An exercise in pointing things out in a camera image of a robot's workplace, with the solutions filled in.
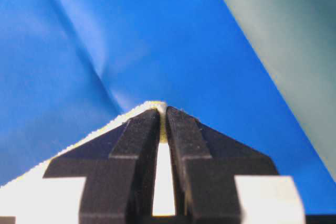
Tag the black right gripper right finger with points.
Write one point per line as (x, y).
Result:
(204, 163)

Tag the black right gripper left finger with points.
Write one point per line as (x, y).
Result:
(119, 167)

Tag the yellow striped towel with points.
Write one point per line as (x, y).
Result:
(31, 198)

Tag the blue table cloth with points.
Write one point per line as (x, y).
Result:
(68, 67)

